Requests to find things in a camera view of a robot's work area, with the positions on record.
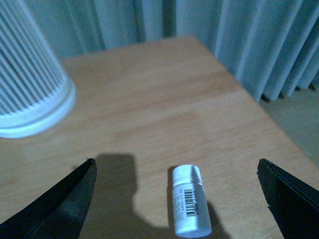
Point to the white medicine bottle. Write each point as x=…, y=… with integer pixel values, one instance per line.
x=190, y=208

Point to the wooden nightstand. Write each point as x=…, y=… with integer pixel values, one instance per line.
x=141, y=111

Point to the white ribbed air purifier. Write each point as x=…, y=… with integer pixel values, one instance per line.
x=35, y=91

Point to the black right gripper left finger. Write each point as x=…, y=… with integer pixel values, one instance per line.
x=60, y=212

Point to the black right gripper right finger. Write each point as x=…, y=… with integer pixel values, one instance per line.
x=293, y=203

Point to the light grey curtain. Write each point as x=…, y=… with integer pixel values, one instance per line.
x=270, y=46

